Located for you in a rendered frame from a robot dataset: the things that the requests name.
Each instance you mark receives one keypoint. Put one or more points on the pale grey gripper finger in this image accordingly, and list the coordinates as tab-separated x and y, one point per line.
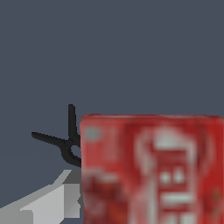
46	204

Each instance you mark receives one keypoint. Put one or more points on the black spring clamp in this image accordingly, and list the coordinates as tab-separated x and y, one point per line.
67	143

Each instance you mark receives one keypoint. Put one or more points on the red printed box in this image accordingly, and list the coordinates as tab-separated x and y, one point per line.
151	172

